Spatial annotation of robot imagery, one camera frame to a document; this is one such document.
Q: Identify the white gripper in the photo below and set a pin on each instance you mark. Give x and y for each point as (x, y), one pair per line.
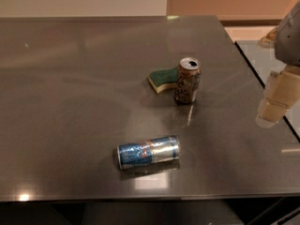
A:
(289, 42)

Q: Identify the brown opened soda can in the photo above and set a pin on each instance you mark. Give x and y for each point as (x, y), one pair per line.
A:
(189, 72)

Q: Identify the green yellow sponge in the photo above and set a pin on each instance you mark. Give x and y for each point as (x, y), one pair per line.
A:
(162, 80)

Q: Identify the blue silver redbull can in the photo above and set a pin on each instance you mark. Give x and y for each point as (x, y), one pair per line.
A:
(139, 154)

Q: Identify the grey side table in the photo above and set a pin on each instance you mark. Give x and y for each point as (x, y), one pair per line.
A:
(262, 61)

